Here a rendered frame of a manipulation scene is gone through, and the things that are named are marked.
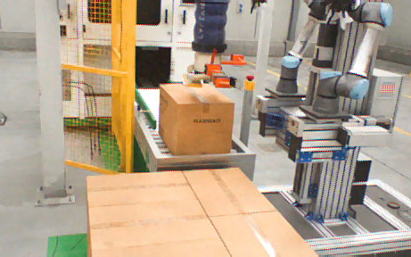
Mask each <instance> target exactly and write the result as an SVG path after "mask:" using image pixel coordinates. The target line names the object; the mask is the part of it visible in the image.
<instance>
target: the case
mask: <svg viewBox="0 0 411 257"><path fill-rule="evenodd" d="M202 85H203V87H187V86H186V84H160V94H159V114H158V134H159V135H160V137H161V139H162V140H163V142H164V143H165V145H166V146H167V148H168V150H169V151H170V152H171V154H172V155H202V154H218V153H231V141H232V133H233V125H234V102H232V101H231V100H229V99H228V98H227V97H226V96H224V95H222V94H221V93H219V92H218V91H217V90H216V89H214V87H211V86H210V85H208V84H202Z"/></svg>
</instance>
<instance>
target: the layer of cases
mask: <svg viewBox="0 0 411 257"><path fill-rule="evenodd" d="M86 215H87V250H88V257H319V256H318V255H317V254H316V253H315V252H314V251H313V249H312V248H311V247H309V245H308V244H307V243H306V242H305V240H303V239H302V238H301V236H300V235H299V234H298V233H297V232H296V231H295V230H294V228H293V227H292V226H291V225H290V224H289V223H288V222H287V220H286V219H284V217H283V216H282V215H280V212H279V211H277V210H276V208H274V206H273V204H271V203H270V202H269V201H268V200H267V198H266V197H265V196H264V195H263V194H261V193H260V191H259V190H258V189H257V188H256V187H255V186H254V184H252V182H251V181H250V180H249V179H248V177H246V176H245V174H244V173H242V171H241V170H240V169H239V168H232V169H219V170H183V171H167V172H154V173H128V174H115V175H102V176H88V177H86Z"/></svg>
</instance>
